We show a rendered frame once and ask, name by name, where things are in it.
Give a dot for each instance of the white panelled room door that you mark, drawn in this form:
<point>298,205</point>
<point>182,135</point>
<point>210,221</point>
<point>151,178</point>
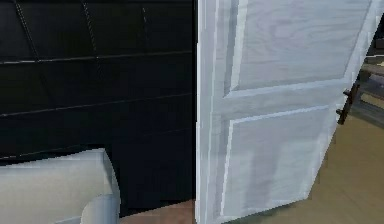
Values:
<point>276,126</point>

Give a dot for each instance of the white armchair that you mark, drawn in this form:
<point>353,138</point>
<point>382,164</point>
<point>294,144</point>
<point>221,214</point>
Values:
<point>50,190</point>

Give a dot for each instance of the black chest of drawers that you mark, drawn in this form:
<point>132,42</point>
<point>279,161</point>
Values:
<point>93,93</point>

